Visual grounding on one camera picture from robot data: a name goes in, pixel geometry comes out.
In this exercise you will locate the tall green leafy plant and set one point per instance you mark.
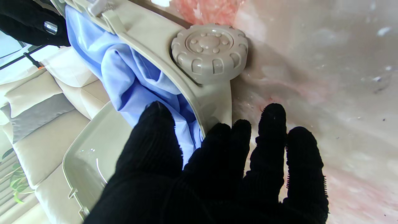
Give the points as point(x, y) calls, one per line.
point(15, 180)

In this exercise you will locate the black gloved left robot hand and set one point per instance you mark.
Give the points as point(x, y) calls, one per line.
point(149, 180)

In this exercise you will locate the beige sectional sofa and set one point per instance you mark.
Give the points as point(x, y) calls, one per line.
point(40, 124)

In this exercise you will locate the black stand pole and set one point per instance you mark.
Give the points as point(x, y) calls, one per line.
point(21, 57)

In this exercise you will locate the light blue button shirt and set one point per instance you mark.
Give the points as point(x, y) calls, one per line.
point(133, 87)

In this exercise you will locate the cream sofa cushion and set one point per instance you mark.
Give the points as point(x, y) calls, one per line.
point(31, 93)

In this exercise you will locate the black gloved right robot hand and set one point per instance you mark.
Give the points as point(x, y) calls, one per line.
point(28, 25)

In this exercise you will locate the beige hard-shell suitcase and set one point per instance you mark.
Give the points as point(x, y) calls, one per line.
point(174, 59)

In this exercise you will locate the grey sofa cushion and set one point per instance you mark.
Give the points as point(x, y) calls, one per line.
point(37, 116)

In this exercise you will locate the beige pleated curtain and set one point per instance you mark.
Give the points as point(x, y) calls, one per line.
point(12, 186)

